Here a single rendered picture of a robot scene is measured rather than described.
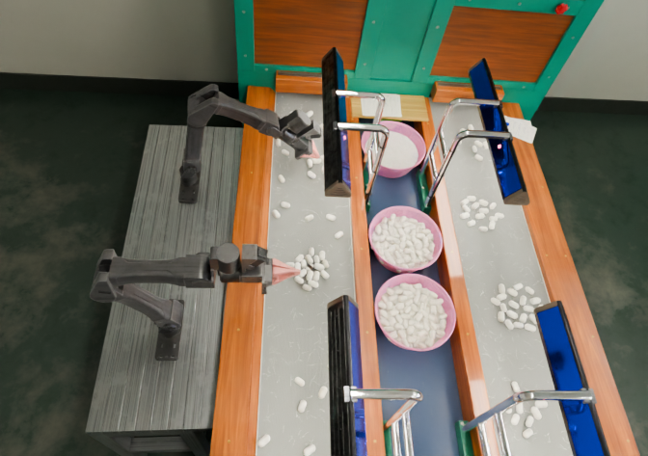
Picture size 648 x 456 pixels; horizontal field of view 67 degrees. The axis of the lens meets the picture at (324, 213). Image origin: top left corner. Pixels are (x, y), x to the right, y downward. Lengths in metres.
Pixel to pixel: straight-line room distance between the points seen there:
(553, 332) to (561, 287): 0.51
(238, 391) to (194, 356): 0.22
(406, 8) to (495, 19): 0.35
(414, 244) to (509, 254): 0.35
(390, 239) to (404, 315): 0.29
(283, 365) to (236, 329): 0.18
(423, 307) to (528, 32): 1.17
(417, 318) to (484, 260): 0.36
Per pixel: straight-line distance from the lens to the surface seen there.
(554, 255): 1.96
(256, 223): 1.74
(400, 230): 1.81
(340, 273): 1.68
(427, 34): 2.08
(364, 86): 2.20
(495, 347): 1.72
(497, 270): 1.86
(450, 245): 1.81
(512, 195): 1.61
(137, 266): 1.31
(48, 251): 2.77
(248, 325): 1.57
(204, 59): 3.11
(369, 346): 1.57
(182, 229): 1.86
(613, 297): 3.04
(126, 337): 1.71
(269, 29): 2.04
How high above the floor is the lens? 2.22
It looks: 55 degrees down
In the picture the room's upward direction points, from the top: 10 degrees clockwise
